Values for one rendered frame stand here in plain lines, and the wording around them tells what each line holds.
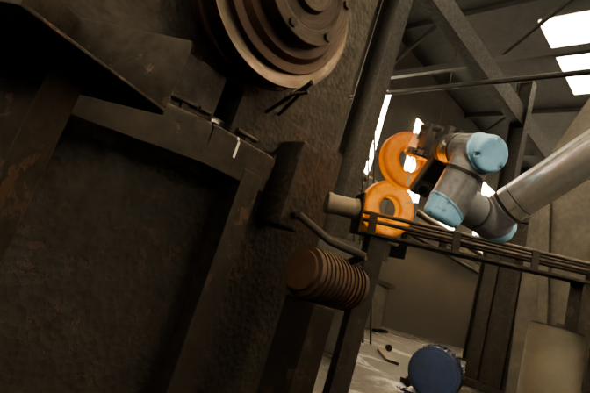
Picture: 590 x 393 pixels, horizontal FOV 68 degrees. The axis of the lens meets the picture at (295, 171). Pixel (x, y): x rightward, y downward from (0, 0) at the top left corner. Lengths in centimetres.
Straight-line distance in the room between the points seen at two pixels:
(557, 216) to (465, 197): 267
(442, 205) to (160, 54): 57
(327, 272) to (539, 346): 50
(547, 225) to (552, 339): 240
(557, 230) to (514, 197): 255
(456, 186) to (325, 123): 68
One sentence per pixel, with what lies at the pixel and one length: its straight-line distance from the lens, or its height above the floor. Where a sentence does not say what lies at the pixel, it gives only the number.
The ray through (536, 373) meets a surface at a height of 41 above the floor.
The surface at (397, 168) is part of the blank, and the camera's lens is 116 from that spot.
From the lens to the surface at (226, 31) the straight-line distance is 105.
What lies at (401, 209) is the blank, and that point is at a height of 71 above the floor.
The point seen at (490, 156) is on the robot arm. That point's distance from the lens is 89.
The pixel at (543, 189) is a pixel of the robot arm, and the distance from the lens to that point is 96.
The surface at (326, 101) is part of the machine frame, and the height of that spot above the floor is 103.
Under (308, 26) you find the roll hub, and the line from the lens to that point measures 113.
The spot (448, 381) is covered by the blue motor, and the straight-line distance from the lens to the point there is 281.
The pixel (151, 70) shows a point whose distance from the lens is 68.
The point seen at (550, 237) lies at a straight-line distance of 352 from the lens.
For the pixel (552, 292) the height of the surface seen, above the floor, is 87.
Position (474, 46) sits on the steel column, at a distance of 853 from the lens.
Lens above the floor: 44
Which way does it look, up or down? 13 degrees up
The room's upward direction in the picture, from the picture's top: 18 degrees clockwise
